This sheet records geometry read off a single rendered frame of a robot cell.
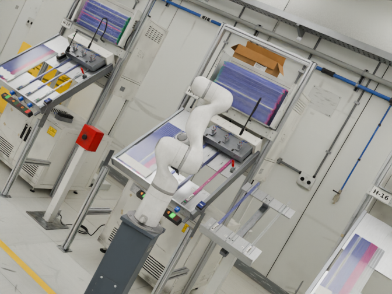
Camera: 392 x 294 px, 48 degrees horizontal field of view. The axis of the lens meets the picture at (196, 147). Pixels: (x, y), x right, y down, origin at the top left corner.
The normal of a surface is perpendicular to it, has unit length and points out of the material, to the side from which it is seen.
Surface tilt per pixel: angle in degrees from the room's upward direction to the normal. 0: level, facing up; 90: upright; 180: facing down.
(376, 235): 44
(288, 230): 90
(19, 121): 90
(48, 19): 90
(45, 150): 90
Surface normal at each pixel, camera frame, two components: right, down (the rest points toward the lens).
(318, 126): -0.44, -0.12
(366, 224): 0.04, -0.71
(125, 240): -0.22, 0.01
